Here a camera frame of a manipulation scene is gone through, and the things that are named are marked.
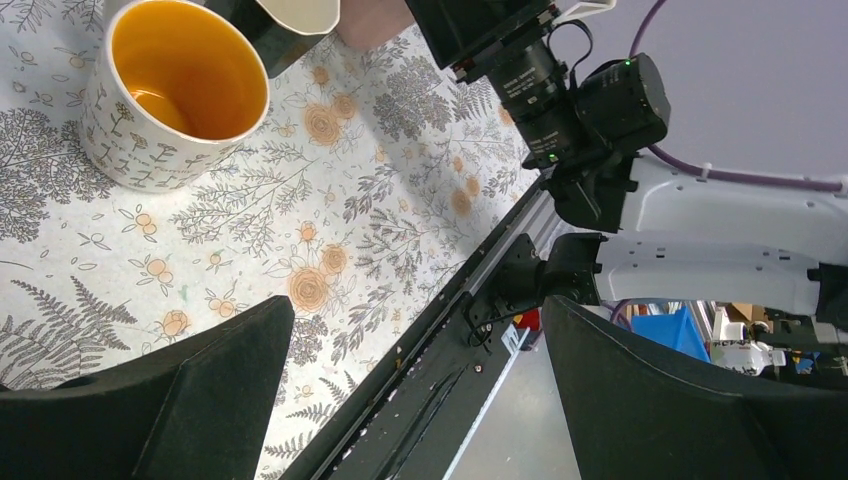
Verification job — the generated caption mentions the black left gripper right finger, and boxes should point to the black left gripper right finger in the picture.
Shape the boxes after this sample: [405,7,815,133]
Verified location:
[542,296,847,479]

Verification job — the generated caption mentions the floral mug orange inside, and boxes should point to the floral mug orange inside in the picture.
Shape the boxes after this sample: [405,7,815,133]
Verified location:
[79,1,270,193]

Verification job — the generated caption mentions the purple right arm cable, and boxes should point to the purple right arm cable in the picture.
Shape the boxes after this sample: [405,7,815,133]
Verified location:
[627,0,848,195]

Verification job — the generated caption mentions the black mug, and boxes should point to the black mug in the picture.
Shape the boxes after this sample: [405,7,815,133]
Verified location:
[204,0,341,79]

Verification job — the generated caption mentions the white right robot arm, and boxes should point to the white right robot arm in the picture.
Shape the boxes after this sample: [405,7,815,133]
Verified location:
[409,1,847,328]

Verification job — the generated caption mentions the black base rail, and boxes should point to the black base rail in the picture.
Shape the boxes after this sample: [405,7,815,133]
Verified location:
[282,233,539,479]

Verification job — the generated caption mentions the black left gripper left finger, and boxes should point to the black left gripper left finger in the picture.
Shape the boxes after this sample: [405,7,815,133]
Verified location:
[1,296,294,479]

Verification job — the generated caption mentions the aluminium frame rail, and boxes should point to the aluminium frame rail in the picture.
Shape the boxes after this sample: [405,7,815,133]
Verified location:
[455,178,575,294]

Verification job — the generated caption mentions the floral tablecloth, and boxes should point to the floral tablecloth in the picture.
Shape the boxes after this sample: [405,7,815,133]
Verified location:
[1,1,535,479]

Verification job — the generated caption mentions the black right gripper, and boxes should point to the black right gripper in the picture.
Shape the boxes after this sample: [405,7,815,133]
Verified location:
[406,0,671,232]

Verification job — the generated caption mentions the pink mug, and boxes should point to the pink mug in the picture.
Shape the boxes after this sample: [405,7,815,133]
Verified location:
[336,0,415,52]

